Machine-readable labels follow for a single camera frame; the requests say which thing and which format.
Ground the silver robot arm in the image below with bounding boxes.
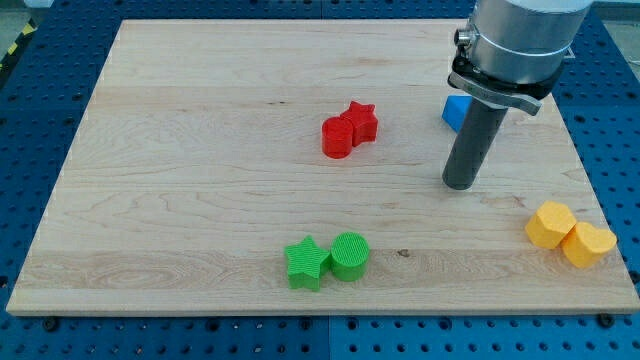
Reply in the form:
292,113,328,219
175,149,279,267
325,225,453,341
448,0,592,115

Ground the red cylinder block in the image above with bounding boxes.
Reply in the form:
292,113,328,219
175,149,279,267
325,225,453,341
321,117,353,159

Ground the red star block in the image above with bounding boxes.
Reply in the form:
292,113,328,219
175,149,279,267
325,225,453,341
340,101,378,147

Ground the green cylinder block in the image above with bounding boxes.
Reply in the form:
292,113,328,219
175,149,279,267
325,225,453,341
330,232,370,282

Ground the green star block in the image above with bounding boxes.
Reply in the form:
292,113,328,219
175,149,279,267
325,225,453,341
284,235,332,292

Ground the light wooden board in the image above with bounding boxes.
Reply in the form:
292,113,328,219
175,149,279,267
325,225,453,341
7,20,639,317

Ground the blue block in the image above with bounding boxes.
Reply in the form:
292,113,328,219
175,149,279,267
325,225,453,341
441,95,472,133

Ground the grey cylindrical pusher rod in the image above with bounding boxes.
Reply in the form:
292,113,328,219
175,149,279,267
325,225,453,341
442,98,508,190

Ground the yellow hexagon block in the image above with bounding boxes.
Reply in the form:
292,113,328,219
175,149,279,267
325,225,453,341
525,201,577,249

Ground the yellow heart block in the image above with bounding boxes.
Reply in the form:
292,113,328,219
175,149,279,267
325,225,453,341
560,222,617,268

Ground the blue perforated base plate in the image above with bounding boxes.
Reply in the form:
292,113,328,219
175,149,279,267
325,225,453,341
1,0,639,359

